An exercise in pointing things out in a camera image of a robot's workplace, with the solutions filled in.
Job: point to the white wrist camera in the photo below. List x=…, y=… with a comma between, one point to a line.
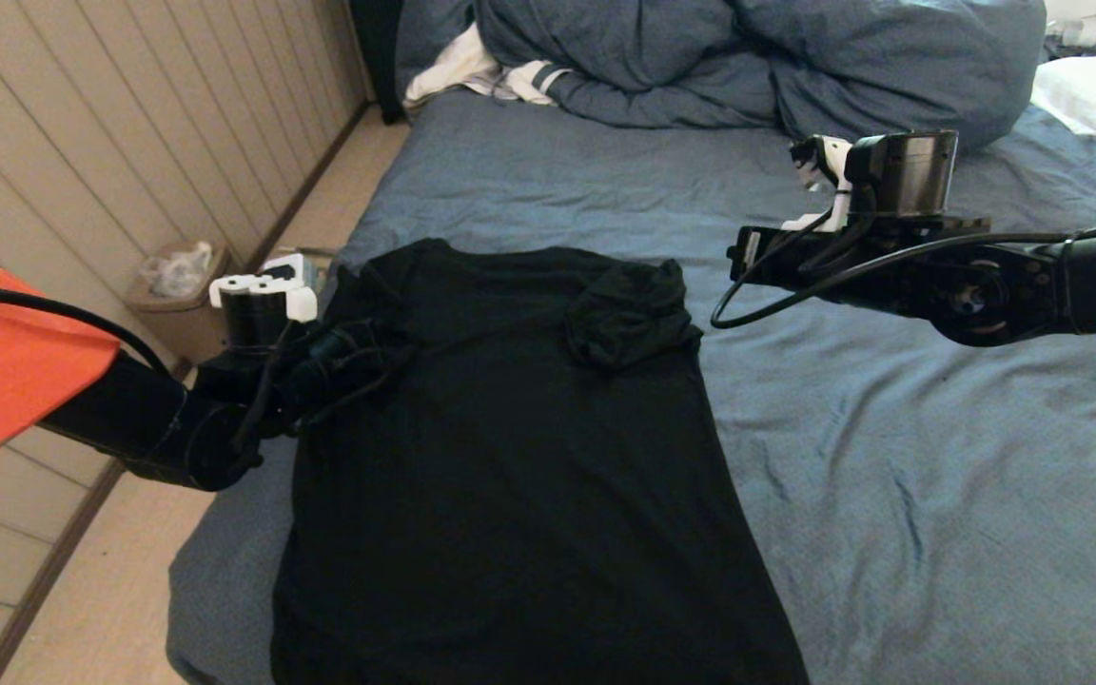
x=293, y=268
x=829, y=157

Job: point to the clear plastic bin bag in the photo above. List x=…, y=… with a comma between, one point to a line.
x=177, y=271

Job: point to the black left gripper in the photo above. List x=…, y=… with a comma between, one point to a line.
x=353, y=357

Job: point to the brown trash bin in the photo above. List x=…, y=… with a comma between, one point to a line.
x=182, y=319

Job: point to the white striped garment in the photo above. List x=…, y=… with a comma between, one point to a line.
x=453, y=71

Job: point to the orange robot shoulder cover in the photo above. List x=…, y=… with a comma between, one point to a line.
x=6, y=371

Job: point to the black bedside furniture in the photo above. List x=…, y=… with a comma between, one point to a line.
x=377, y=57

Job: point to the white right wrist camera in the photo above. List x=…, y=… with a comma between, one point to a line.
x=829, y=157

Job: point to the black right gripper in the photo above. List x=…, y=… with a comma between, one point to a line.
x=776, y=262

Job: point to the blue bed sheet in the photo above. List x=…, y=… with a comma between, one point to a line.
x=890, y=476

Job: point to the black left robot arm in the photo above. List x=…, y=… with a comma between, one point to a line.
x=148, y=423

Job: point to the blue bunched duvet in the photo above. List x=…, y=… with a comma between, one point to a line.
x=653, y=67

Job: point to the black printed T-shirt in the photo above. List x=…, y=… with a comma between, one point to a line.
x=510, y=476

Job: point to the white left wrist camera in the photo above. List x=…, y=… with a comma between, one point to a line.
x=293, y=268

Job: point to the white left wrist joint cover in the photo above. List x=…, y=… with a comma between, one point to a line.
x=296, y=303

